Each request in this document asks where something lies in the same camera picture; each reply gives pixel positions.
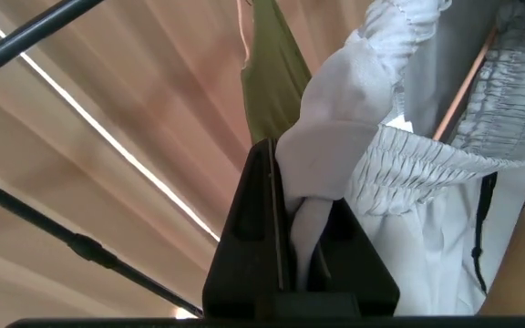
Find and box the green long-sleeved shirt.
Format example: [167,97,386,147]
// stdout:
[240,0,313,146]

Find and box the pale grey garment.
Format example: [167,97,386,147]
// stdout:
[274,0,525,317]

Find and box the beige curtain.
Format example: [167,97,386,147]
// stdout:
[0,0,376,319]

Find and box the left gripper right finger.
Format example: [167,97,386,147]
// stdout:
[306,198,401,318]

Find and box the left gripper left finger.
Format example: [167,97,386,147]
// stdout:
[201,138,286,319]

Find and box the pink clothes hanger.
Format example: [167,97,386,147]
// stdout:
[236,0,252,65]
[431,26,499,142]

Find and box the black clothes rack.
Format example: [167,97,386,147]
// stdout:
[0,0,205,319]

